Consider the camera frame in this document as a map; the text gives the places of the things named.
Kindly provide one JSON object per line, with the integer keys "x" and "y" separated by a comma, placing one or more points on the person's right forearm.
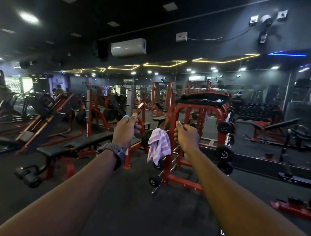
{"x": 244, "y": 209}

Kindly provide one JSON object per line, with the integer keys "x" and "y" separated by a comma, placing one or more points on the white air conditioner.
{"x": 128, "y": 47}

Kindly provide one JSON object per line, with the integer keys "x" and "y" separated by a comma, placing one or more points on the white wall box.
{"x": 181, "y": 36}

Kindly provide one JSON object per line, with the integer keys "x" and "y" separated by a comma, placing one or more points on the large wall mirror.
{"x": 251, "y": 82}

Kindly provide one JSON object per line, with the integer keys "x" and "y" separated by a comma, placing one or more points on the red barbell rack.
{"x": 173, "y": 180}

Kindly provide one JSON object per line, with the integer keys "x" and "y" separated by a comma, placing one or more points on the black wristwatch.
{"x": 116, "y": 151}

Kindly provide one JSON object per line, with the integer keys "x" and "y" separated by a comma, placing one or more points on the person's right hand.
{"x": 188, "y": 139}

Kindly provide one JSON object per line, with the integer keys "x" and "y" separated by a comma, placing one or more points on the red black leg press machine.
{"x": 40, "y": 126}

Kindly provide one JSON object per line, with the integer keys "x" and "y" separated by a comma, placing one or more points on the person's left forearm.
{"x": 55, "y": 200}

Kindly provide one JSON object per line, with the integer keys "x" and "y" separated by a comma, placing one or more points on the person's left hand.
{"x": 124, "y": 133}

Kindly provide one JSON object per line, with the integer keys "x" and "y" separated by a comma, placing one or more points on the red bench press stand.
{"x": 127, "y": 159}

